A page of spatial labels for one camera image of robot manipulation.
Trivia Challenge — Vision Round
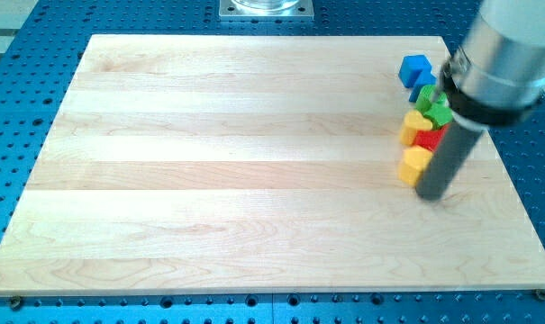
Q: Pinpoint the green round block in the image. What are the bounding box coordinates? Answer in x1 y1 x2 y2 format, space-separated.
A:
415 85 448 113

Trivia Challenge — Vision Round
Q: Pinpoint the blue block behind green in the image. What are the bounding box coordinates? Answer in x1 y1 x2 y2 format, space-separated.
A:
409 71 437 103

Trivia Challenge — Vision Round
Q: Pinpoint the wooden board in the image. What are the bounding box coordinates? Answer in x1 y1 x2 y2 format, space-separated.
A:
0 34 545 296

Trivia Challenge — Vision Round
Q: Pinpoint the board clamp screw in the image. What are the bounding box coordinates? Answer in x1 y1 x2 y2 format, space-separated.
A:
533 290 545 302
6 296 23 311

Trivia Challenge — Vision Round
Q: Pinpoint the red block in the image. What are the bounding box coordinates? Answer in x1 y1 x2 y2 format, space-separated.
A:
413 124 450 152

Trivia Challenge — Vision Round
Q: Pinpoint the left board clamp screw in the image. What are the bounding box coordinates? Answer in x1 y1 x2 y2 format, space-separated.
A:
6 296 23 311

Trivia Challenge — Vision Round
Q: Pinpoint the right board clamp screw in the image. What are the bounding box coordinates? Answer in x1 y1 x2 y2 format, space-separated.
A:
533 290 545 302

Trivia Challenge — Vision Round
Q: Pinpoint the yellow heart block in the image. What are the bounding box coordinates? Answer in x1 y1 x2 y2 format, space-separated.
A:
399 110 433 146

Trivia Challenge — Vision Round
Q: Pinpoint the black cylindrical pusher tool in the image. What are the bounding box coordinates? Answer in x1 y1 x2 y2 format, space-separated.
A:
415 122 483 201

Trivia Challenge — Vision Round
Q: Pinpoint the blue cube block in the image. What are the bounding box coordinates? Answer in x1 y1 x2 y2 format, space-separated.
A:
398 55 432 88

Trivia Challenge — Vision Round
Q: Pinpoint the yellow pentagon block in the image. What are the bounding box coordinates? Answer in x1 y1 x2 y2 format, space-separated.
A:
398 146 433 187

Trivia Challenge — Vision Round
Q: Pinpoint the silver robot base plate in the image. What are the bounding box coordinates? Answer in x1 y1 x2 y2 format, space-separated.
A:
218 0 314 21

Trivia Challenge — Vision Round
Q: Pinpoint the green star block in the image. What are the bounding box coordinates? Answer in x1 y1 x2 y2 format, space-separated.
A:
423 103 453 130

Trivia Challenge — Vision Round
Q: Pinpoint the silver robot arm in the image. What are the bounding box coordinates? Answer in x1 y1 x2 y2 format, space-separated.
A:
415 0 545 202

